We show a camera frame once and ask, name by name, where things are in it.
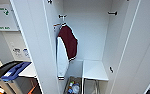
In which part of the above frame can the white wardrobe door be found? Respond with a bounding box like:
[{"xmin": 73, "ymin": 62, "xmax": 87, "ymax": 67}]
[
  {"xmin": 9, "ymin": 0, "xmax": 61, "ymax": 94},
  {"xmin": 107, "ymin": 0, "xmax": 150, "ymax": 94}
]

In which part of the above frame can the maroon and white jacket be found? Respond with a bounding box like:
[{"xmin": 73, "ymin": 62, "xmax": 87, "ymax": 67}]
[{"xmin": 55, "ymin": 24, "xmax": 79, "ymax": 81}]

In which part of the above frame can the white wardrobe carcass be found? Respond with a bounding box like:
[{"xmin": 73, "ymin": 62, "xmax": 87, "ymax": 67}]
[{"xmin": 42, "ymin": 0, "xmax": 139, "ymax": 94}]

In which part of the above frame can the white clothes hanger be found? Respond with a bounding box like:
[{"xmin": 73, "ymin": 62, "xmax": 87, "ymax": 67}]
[{"xmin": 57, "ymin": 17, "xmax": 68, "ymax": 30}]

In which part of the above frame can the orange striped white label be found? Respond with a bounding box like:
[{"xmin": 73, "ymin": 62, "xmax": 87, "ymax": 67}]
[{"xmin": 53, "ymin": 22, "xmax": 64, "ymax": 31}]

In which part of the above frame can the white wardrobe shelf block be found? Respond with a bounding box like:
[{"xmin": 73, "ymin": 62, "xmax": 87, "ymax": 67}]
[{"xmin": 82, "ymin": 59, "xmax": 110, "ymax": 94}]

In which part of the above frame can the brown box of toys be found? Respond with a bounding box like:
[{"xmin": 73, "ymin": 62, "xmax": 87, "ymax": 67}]
[{"xmin": 64, "ymin": 76, "xmax": 83, "ymax": 94}]

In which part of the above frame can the pale blue plastic item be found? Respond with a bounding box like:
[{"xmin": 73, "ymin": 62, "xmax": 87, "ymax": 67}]
[{"xmin": 71, "ymin": 84, "xmax": 81, "ymax": 94}]

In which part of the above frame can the small black door latch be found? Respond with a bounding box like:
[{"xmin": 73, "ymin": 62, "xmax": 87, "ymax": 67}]
[{"xmin": 108, "ymin": 66, "xmax": 115, "ymax": 74}]

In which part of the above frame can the small black door hinge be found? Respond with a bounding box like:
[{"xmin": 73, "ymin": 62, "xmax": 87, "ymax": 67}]
[{"xmin": 46, "ymin": 0, "xmax": 54, "ymax": 5}]

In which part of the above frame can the white flat board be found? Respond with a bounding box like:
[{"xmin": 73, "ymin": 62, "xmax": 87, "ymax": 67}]
[{"xmin": 18, "ymin": 63, "xmax": 38, "ymax": 79}]

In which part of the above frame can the orange folding stand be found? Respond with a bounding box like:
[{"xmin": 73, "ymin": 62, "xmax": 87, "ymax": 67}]
[{"xmin": 26, "ymin": 83, "xmax": 41, "ymax": 94}]

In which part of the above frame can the black wall hook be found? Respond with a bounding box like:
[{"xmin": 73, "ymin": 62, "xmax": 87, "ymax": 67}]
[
  {"xmin": 58, "ymin": 13, "xmax": 68, "ymax": 20},
  {"xmin": 107, "ymin": 11, "xmax": 119, "ymax": 16}
]

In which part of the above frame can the grey wall box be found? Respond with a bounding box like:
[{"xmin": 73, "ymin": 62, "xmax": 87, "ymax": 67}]
[{"xmin": 0, "ymin": 3, "xmax": 21, "ymax": 33}]

